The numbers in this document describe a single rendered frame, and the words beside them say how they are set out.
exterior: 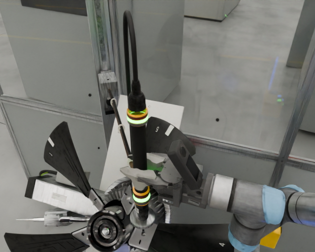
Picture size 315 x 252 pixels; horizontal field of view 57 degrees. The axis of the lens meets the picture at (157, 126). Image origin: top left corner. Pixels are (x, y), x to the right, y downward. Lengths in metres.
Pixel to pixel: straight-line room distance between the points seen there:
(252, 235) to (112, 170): 0.62
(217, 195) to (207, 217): 1.31
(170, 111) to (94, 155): 0.92
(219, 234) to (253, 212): 0.27
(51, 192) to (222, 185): 0.70
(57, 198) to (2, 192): 1.75
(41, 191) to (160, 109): 0.54
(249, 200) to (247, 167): 0.94
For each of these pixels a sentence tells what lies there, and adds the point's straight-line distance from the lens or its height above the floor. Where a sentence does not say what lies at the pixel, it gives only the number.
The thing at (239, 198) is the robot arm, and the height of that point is 1.47.
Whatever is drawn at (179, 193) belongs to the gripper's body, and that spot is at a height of 1.45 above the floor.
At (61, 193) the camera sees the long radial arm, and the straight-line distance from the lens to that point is 1.14.
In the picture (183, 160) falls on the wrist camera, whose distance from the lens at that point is 0.62.
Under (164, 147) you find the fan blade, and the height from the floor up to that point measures 1.40.
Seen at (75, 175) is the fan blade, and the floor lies 1.29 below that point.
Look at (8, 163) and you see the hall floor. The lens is 3.13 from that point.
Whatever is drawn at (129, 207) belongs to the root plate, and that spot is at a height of 1.25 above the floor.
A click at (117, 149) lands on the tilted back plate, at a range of 1.15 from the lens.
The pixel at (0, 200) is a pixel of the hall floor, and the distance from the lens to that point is 2.82.
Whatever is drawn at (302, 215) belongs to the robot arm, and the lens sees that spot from 0.75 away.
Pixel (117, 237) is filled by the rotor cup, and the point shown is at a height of 1.21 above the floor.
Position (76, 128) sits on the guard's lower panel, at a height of 0.88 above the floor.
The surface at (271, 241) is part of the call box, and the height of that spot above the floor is 1.02.
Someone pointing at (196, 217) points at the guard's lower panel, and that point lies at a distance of 1.98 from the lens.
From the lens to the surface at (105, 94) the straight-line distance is 1.23.
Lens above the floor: 1.96
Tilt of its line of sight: 37 degrees down
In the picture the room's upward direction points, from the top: straight up
